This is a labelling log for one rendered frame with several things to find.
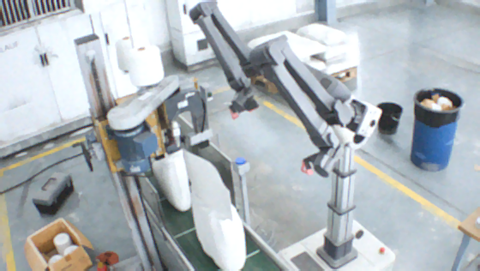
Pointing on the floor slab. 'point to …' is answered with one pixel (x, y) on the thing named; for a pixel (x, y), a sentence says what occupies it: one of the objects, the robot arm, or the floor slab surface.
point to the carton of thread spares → (37, 243)
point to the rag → (108, 258)
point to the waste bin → (434, 129)
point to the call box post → (244, 199)
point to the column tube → (106, 163)
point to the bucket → (389, 117)
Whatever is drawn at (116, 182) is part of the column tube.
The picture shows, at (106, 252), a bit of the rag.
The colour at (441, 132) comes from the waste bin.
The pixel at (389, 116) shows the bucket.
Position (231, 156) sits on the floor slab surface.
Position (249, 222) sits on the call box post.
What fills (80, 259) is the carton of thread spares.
